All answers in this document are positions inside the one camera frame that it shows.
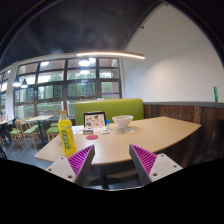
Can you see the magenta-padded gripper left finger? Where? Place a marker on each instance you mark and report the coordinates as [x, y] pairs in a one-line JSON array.
[[76, 161]]

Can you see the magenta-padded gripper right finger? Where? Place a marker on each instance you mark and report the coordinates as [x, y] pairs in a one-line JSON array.
[[145, 160]]

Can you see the yellow drink bottle orange cap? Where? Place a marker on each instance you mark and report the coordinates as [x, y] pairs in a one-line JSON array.
[[66, 136]]

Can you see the flat round red coaster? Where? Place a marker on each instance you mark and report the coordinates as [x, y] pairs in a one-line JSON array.
[[92, 137]]

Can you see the white paper napkin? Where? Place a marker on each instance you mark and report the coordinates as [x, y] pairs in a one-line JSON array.
[[125, 131]]

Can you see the white ceramic bowl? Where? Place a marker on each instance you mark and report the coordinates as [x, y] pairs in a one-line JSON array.
[[122, 120]]

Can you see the wooden chairs green seats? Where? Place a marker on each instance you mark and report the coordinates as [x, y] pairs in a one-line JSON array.
[[30, 131]]

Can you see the light wooden dining table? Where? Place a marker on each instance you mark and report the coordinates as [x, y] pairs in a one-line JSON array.
[[40, 118]]

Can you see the green upholstered bench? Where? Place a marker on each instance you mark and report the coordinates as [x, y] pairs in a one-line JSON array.
[[113, 106]]

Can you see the green bottle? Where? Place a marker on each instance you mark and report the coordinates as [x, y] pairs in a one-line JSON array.
[[216, 94]]

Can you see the long curved ceiling light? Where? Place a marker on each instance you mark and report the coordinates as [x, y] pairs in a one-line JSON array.
[[110, 54]]

